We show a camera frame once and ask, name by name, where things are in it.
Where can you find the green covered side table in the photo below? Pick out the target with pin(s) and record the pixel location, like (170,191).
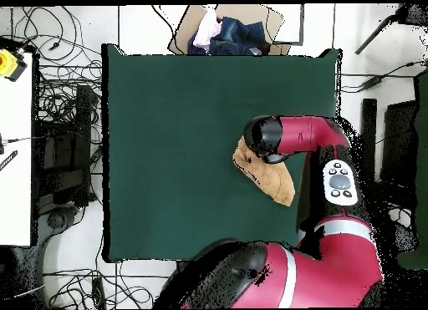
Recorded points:
(422,156)

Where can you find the yellow emergency stop button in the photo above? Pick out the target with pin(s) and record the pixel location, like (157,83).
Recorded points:
(8,64)

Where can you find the orange terry towel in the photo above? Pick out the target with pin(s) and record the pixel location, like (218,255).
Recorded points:
(271,179)

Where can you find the brown cardboard box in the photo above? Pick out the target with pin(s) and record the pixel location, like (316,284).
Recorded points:
(276,26)

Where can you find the pink garment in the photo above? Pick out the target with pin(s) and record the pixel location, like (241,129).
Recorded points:
(207,31)

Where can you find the dark green table cloth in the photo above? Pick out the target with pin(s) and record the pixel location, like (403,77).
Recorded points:
(167,139)

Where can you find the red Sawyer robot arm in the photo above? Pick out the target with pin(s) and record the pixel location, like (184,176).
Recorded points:
(334,273)

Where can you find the blue denim jeans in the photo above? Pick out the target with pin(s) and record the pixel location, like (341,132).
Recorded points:
(240,36)

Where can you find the black tripod leg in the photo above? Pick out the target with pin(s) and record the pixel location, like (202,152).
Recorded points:
(414,14)

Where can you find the black grey stand foot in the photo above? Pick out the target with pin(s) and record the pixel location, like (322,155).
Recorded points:
(57,219)

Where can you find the white desk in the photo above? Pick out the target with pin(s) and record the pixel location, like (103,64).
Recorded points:
(15,196)

